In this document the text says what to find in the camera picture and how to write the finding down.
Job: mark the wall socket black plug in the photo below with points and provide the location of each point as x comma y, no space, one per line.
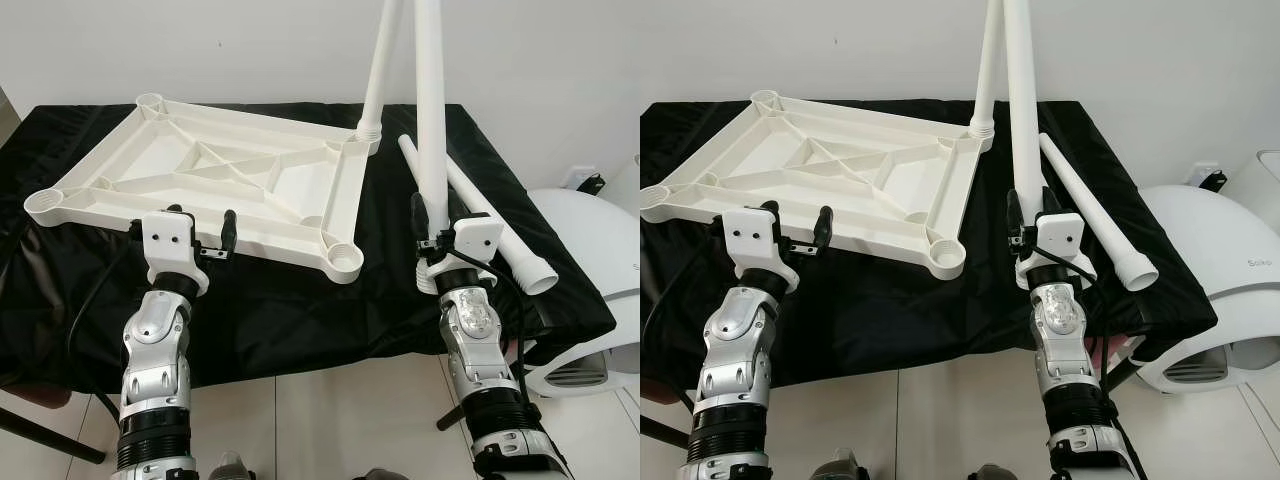
1210,180
587,182

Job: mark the white plastic table top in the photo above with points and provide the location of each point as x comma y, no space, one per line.
150,160
760,160

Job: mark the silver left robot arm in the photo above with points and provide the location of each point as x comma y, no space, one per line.
155,350
735,350

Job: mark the white dome appliance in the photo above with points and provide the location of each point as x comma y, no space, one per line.
590,250
1210,250

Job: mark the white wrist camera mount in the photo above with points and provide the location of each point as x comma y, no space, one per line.
168,240
477,238
1060,235
755,238

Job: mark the black padded bed cover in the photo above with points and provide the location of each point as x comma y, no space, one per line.
930,320
330,320

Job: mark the grey left robot foot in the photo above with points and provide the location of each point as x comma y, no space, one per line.
840,465
230,468

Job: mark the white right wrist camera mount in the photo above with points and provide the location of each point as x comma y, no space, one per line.
1060,235
477,238

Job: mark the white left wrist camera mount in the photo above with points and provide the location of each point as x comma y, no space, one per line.
168,240
755,238

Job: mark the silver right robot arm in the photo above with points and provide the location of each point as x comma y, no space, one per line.
1060,340
475,340

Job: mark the grey right robot foot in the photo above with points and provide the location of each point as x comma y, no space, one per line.
385,474
992,472

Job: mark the grey robot foot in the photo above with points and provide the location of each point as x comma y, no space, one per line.
840,465
230,468
992,472
385,474

